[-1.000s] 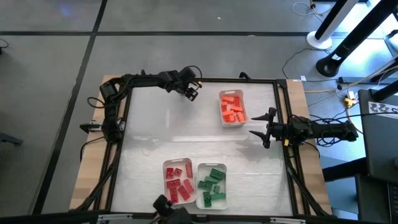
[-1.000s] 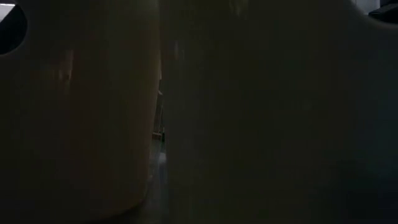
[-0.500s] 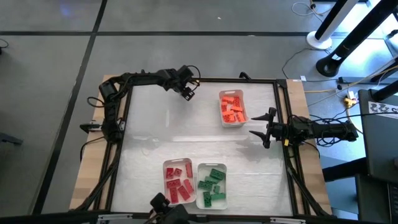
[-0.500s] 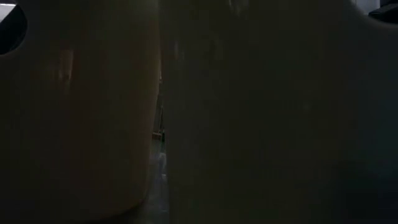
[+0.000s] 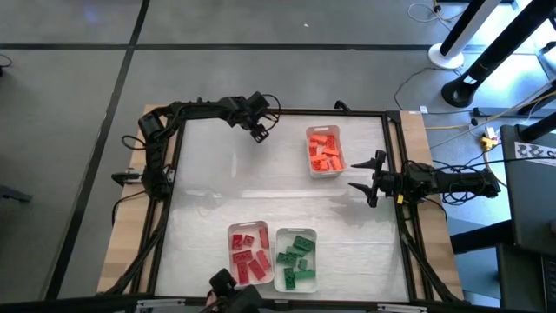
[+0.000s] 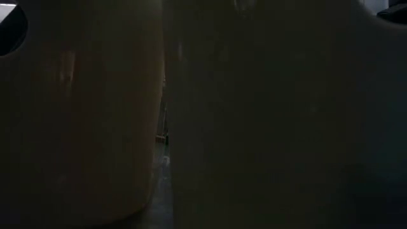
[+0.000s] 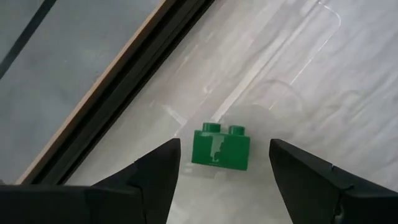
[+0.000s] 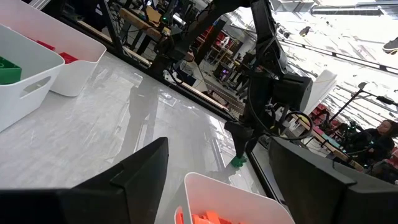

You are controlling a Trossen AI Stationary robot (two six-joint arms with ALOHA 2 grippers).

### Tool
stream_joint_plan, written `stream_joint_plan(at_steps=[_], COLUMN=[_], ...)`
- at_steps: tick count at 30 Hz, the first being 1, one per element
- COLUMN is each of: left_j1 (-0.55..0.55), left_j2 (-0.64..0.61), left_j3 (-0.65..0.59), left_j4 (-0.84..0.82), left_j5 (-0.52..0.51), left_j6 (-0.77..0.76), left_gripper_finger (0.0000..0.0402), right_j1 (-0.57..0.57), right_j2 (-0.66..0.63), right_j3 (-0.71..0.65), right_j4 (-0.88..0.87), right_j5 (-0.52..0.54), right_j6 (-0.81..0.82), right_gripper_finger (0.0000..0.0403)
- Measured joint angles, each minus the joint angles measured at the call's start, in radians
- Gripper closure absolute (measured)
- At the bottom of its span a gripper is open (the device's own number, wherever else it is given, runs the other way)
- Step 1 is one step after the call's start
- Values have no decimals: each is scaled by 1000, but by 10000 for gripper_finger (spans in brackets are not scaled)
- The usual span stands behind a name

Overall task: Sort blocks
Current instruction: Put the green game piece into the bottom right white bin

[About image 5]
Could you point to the white power adapter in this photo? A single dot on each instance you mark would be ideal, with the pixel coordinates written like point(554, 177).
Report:
point(491, 131)

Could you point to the silver metal bracket plate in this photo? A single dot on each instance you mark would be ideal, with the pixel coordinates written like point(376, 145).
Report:
point(170, 175)

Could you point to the black handheld object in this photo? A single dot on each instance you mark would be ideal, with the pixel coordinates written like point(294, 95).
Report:
point(234, 295)

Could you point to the green toy brick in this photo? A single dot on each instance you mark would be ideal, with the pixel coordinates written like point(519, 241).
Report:
point(289, 279)
point(286, 259)
point(305, 274)

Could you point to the green small brick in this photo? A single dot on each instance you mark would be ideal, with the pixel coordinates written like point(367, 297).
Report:
point(302, 264)

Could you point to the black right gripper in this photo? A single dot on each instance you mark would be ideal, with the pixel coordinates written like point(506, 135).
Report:
point(391, 184)

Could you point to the black chair leg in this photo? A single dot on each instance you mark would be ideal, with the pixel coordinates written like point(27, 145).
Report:
point(15, 195)

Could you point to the red small brick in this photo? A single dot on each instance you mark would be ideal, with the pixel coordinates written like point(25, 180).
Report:
point(248, 240)

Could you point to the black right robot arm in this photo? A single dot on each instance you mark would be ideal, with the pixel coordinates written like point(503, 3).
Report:
point(469, 184)

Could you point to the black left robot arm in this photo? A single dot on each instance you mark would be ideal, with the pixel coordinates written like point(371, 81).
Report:
point(195, 108)

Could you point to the white translucent plastic bin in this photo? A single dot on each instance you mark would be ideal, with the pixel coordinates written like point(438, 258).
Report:
point(232, 228)
point(343, 135)
point(280, 243)

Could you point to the black frame crossbar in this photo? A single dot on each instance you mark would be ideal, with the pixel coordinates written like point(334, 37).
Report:
point(87, 305)

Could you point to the red toy brick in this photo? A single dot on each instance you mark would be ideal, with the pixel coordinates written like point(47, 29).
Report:
point(263, 260)
point(263, 238)
point(256, 270)
point(242, 256)
point(236, 241)
point(243, 274)

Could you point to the white round floor stand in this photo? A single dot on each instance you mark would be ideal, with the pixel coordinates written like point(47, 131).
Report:
point(446, 56)

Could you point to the small white floor box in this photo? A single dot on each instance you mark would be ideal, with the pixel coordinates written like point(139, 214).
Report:
point(424, 109)

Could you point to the dark grey desk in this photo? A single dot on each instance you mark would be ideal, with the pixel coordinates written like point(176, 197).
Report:
point(530, 204)

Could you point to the white marker paper sheet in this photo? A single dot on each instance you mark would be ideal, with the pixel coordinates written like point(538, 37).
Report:
point(534, 152)

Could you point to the black slanted pole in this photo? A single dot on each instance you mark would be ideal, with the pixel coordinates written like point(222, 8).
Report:
point(538, 128)

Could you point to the dark grey cabinet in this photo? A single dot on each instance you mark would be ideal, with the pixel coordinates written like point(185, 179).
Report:
point(525, 282)

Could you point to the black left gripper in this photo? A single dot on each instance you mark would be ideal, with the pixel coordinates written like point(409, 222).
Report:
point(249, 112)

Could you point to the silver crossbar bracket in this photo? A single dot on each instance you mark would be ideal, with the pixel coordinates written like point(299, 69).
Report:
point(160, 304)
point(401, 308)

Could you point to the black aluminium table frame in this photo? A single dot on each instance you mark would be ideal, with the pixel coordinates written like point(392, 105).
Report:
point(304, 112)

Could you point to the black desk leg bar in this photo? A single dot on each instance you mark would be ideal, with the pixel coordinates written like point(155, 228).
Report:
point(478, 238)

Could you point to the yellow power plug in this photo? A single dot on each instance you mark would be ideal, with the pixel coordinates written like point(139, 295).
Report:
point(487, 142)

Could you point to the orange toy brick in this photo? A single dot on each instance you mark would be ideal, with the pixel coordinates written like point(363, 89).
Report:
point(331, 141)
point(313, 149)
point(335, 163)
point(319, 157)
point(320, 165)
point(330, 152)
point(318, 139)

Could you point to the green two-by-four brick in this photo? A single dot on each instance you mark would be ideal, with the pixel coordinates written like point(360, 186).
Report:
point(303, 243)

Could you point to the black floor stand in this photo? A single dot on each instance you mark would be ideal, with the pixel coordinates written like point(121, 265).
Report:
point(460, 93)

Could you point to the white translucent table mat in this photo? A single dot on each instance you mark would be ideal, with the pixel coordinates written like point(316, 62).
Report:
point(208, 217)

